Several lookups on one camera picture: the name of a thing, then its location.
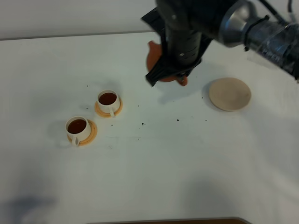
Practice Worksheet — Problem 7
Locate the orange saucer upper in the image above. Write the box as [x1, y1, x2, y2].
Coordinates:
[94, 98, 123, 118]

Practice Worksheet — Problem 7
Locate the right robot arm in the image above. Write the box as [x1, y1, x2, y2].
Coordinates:
[142, 0, 299, 85]

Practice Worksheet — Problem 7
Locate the white teacup upper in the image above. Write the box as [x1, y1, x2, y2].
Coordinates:
[97, 90, 120, 118]

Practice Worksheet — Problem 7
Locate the black right camera cable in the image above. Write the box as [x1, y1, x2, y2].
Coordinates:
[258, 0, 295, 24]

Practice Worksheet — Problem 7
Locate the brown clay teapot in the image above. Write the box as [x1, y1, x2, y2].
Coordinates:
[146, 41, 188, 86]

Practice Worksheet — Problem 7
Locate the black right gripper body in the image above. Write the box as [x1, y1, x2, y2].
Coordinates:
[156, 0, 236, 76]

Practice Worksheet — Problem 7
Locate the white teacup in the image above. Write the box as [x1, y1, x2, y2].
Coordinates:
[97, 90, 120, 118]
[65, 116, 92, 147]

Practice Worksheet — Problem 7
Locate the orange saucer lower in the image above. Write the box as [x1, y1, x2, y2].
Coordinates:
[67, 119, 98, 147]

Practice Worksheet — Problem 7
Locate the beige round teapot coaster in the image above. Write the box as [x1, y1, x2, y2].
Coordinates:
[209, 77, 252, 112]

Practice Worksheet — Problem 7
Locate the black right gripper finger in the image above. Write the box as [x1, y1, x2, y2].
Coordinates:
[145, 54, 187, 87]
[141, 8, 165, 37]

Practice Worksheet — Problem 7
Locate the orange saucer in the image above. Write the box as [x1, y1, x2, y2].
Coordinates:
[67, 119, 98, 147]
[94, 98, 123, 118]

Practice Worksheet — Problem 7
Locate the white teacup lower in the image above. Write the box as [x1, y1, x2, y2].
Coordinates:
[65, 116, 92, 147]

